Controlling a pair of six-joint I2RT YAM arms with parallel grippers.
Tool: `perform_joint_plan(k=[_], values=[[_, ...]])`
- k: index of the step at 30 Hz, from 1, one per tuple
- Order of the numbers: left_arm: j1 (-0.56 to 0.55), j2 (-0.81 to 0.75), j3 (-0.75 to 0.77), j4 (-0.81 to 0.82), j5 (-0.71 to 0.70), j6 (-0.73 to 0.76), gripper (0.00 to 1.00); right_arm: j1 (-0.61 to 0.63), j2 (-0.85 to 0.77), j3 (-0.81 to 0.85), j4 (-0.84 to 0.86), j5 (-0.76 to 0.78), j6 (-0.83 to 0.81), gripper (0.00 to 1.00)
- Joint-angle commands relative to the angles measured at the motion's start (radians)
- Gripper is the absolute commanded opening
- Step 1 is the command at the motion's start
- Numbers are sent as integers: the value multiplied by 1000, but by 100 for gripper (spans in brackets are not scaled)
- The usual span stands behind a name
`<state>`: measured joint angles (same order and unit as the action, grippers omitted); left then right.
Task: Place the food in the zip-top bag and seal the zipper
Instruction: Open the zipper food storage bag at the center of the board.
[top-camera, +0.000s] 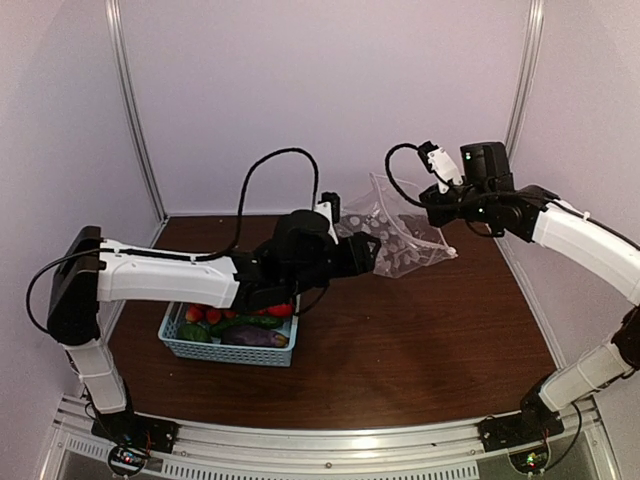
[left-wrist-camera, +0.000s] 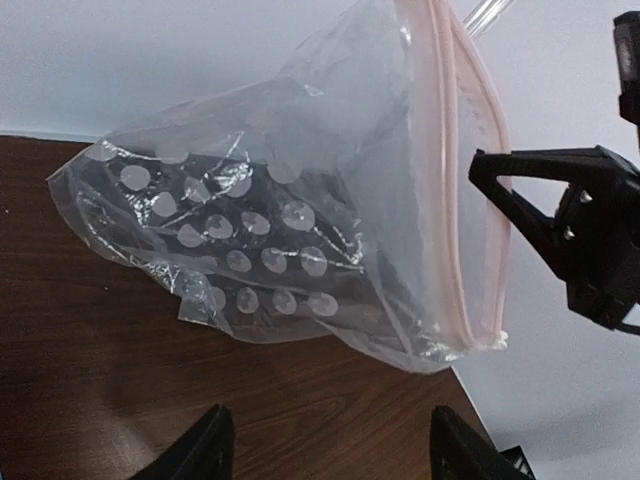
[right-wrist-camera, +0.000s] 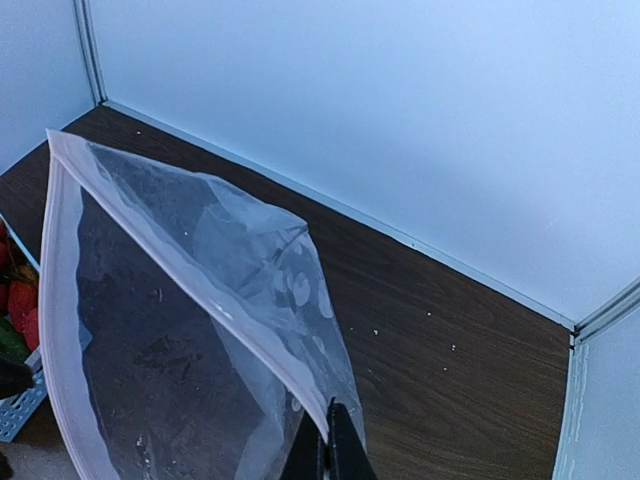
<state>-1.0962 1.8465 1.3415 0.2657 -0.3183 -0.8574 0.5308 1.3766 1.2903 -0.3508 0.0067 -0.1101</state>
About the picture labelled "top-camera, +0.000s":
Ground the red lychee bunch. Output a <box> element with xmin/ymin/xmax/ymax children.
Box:
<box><xmin>185</xmin><ymin>304</ymin><xmax>236</xmax><ymax>325</ymax></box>

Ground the light blue plastic basket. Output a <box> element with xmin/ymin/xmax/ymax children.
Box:
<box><xmin>158</xmin><ymin>303</ymin><xmax>298</xmax><ymax>367</ymax></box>

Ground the red bell pepper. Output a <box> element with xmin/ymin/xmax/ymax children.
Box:
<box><xmin>266</xmin><ymin>303</ymin><xmax>295</xmax><ymax>318</ymax></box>

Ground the left aluminium frame post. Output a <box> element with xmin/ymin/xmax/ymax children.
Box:
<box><xmin>104</xmin><ymin>0</ymin><xmax>168</xmax><ymax>223</ymax></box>

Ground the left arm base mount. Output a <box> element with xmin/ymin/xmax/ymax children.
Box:
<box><xmin>91</xmin><ymin>414</ymin><xmax>179</xmax><ymax>477</ymax></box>

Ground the right aluminium frame post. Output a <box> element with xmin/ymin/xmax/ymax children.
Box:
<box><xmin>505</xmin><ymin>0</ymin><xmax>545</xmax><ymax>158</ymax></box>

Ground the purple eggplant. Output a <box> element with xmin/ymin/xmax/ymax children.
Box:
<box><xmin>221</xmin><ymin>325</ymin><xmax>289</xmax><ymax>348</ymax></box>

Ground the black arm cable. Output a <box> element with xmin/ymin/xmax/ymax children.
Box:
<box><xmin>383</xmin><ymin>142</ymin><xmax>501</xmax><ymax>239</ymax></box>
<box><xmin>25</xmin><ymin>147</ymin><xmax>321</xmax><ymax>331</ymax></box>

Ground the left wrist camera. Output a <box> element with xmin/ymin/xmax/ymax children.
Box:
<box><xmin>313</xmin><ymin>192</ymin><xmax>341</xmax><ymax>241</ymax></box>

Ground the clear polka dot zip bag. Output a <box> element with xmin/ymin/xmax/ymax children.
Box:
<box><xmin>336</xmin><ymin>173</ymin><xmax>458</xmax><ymax>279</ymax></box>

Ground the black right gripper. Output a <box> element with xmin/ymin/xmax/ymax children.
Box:
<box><xmin>421</xmin><ymin>182</ymin><xmax>494</xmax><ymax>227</ymax></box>

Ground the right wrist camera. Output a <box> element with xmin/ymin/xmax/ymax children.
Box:
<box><xmin>417</xmin><ymin>141</ymin><xmax>463</xmax><ymax>194</ymax></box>

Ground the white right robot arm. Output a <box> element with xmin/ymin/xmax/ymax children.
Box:
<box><xmin>417</xmin><ymin>141</ymin><xmax>639</xmax><ymax>442</ymax></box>

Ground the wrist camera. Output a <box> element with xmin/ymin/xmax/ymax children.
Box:
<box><xmin>417</xmin><ymin>141</ymin><xmax>463</xmax><ymax>194</ymax></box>
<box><xmin>313</xmin><ymin>192</ymin><xmax>341</xmax><ymax>241</ymax></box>

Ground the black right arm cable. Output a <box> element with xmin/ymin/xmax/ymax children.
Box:
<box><xmin>383</xmin><ymin>142</ymin><xmax>501</xmax><ymax>239</ymax></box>

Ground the green avocado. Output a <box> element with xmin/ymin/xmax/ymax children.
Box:
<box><xmin>176</xmin><ymin>324</ymin><xmax>212</xmax><ymax>343</ymax></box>

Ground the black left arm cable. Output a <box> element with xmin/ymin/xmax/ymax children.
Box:
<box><xmin>25</xmin><ymin>147</ymin><xmax>321</xmax><ymax>331</ymax></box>

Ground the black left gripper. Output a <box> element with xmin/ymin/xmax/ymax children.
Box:
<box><xmin>287</xmin><ymin>231</ymin><xmax>382</xmax><ymax>298</ymax></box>

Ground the aluminium frame post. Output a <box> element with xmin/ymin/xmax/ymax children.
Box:
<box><xmin>104</xmin><ymin>0</ymin><xmax>168</xmax><ymax>223</ymax></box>
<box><xmin>505</xmin><ymin>0</ymin><xmax>545</xmax><ymax>158</ymax></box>

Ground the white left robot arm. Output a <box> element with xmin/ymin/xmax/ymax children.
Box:
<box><xmin>46</xmin><ymin>204</ymin><xmax>381</xmax><ymax>444</ymax></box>

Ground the green cucumber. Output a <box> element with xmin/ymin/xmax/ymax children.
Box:
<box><xmin>209</xmin><ymin>315</ymin><xmax>284</xmax><ymax>338</ymax></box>

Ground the front aluminium rail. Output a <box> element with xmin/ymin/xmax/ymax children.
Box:
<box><xmin>39</xmin><ymin>396</ymin><xmax>621</xmax><ymax>479</ymax></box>

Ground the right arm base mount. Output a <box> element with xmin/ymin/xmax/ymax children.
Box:
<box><xmin>477</xmin><ymin>413</ymin><xmax>565</xmax><ymax>476</ymax></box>

